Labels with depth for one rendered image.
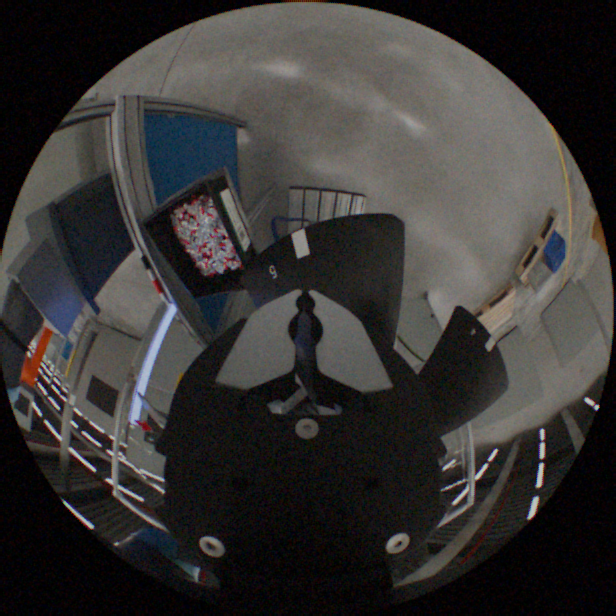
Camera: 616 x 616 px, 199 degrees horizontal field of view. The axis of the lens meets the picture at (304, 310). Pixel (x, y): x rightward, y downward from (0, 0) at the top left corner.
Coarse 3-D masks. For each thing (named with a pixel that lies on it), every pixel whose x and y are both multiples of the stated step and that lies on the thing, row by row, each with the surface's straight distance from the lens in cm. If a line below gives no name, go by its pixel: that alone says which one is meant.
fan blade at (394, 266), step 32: (320, 224) 21; (352, 224) 19; (384, 224) 19; (256, 256) 25; (288, 256) 22; (320, 256) 19; (352, 256) 18; (384, 256) 18; (256, 288) 25; (288, 288) 22; (320, 288) 19; (352, 288) 18; (384, 288) 17; (384, 320) 18
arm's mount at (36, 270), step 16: (32, 240) 67; (48, 240) 52; (16, 256) 71; (32, 256) 51; (48, 256) 52; (16, 272) 53; (32, 272) 51; (48, 272) 52; (32, 288) 52; (48, 288) 53; (64, 288) 55; (48, 304) 54; (64, 304) 56; (80, 304) 59; (48, 320) 54; (64, 320) 57; (64, 336) 58
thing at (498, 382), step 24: (456, 312) 40; (456, 336) 38; (480, 336) 41; (432, 360) 35; (456, 360) 37; (480, 360) 40; (432, 384) 34; (456, 384) 35; (480, 384) 38; (504, 384) 45; (456, 408) 35; (480, 408) 39
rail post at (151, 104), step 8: (144, 96) 53; (152, 96) 55; (144, 104) 52; (152, 104) 54; (160, 104) 58; (168, 104) 61; (176, 104) 62; (184, 104) 65; (192, 104) 69; (168, 112) 60; (176, 112) 63; (184, 112) 65; (192, 112) 68; (200, 112) 72; (208, 112) 77; (216, 112) 83; (224, 112) 90; (224, 120) 90; (232, 120) 98; (240, 120) 109
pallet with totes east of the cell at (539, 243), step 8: (552, 208) 326; (552, 216) 320; (544, 224) 316; (552, 224) 315; (560, 224) 352; (552, 232) 322; (560, 232) 367; (536, 240) 307; (544, 240) 306; (536, 256) 303; (520, 264) 300; (528, 264) 297; (544, 264) 364; (520, 272) 297; (528, 288) 361
